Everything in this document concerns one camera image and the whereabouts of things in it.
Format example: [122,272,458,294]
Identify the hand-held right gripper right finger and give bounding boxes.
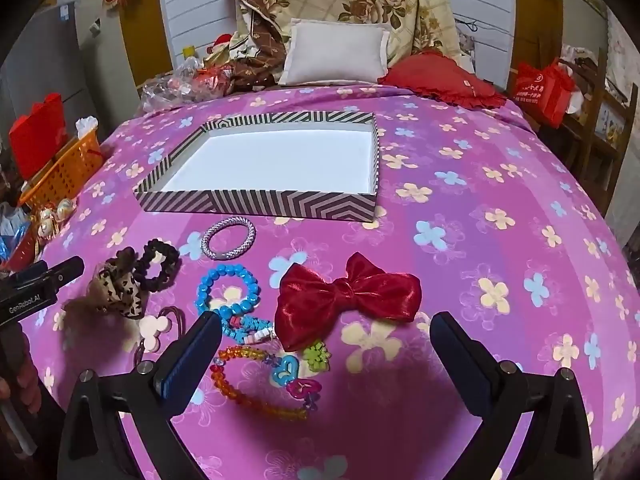
[430,311,593,480]

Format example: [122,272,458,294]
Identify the orange plastic basket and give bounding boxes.
[19,127,103,208]

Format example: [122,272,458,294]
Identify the brown patterned quilt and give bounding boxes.
[204,0,291,93]

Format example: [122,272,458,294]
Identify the blue braided bracelet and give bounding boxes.
[220,312,278,345]

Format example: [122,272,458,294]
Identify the red satin bow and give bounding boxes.
[274,252,422,352]

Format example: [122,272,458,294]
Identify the red tote bag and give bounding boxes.
[515,59,576,128]

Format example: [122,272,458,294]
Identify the silver beaded bracelet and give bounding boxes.
[201,216,257,261]

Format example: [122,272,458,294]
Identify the grey refrigerator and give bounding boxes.
[0,0,126,131]

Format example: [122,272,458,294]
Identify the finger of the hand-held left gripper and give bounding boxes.
[34,256,85,290]

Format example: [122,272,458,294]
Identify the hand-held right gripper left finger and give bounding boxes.
[56,310,222,480]

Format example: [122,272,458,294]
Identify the red ruffled cushion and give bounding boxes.
[378,51,508,109]

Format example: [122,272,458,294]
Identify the gold and white ornaments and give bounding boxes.
[30,197,76,241]

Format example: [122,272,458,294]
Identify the clear plastic bag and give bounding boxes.
[140,57,236,111]

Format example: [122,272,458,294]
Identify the orange bead bracelet with hearts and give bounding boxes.
[210,344,323,421]

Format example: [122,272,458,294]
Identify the leopard print bow hair tie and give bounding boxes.
[60,247,148,321]

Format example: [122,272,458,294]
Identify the blue foil wrapper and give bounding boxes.
[0,205,36,261]

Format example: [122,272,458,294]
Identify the pink flower hair tie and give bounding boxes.
[134,307,187,365]

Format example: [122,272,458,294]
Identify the white slatted headboard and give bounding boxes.
[160,0,516,81]

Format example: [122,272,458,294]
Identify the black scrunchie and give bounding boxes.
[131,240,180,292]

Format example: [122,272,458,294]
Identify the red paper bag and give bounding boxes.
[9,94,68,181]

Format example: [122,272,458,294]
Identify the green flower hair clip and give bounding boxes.
[301,341,332,372]

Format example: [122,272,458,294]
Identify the person's left hand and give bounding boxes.
[0,327,45,413]

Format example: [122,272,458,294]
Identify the striped cardboard box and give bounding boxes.
[134,111,381,222]

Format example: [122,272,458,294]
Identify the white pillow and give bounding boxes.
[277,18,391,86]

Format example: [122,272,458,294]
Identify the pink floral blanket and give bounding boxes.
[30,82,640,480]

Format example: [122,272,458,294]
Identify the blue bead bracelet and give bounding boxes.
[195,266,262,317]

